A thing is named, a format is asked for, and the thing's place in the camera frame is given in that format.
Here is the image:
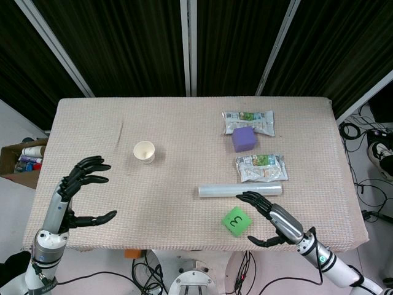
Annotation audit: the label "white bottle in box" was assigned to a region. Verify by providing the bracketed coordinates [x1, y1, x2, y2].
[21, 145, 47, 157]

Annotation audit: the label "brown cardboard box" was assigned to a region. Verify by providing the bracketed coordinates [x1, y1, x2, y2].
[0, 138, 49, 190]

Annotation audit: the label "silver printed snack packet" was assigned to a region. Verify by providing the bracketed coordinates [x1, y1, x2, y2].
[235, 154, 290, 183]
[221, 110, 276, 137]

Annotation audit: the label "purple foam cube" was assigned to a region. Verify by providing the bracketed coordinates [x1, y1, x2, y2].
[231, 127, 258, 154]

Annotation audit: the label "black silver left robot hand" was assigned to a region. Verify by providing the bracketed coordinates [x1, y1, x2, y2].
[42, 155, 118, 235]

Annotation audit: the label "clear plastic wrap roll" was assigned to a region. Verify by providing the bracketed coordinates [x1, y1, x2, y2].
[197, 181, 283, 199]

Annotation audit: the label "black cables under table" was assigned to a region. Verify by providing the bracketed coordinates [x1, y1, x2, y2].
[55, 249, 168, 295]

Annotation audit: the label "green cube with number three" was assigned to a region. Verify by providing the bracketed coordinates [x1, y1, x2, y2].
[221, 206, 253, 238]

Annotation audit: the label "white paper cup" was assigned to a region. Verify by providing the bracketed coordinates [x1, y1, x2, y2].
[133, 140, 156, 165]

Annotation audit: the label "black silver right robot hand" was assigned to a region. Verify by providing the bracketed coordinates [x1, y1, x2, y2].
[235, 191, 305, 248]

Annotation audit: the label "white black sneaker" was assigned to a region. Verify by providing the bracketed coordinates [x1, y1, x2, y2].
[367, 141, 393, 181]

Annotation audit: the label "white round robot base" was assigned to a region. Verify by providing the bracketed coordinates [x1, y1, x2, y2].
[146, 249, 235, 295]

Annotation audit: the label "black floor cables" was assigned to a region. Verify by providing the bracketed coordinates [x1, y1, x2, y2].
[338, 104, 393, 224]

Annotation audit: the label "beige woven tablecloth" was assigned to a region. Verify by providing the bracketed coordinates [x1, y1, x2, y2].
[22, 96, 370, 253]

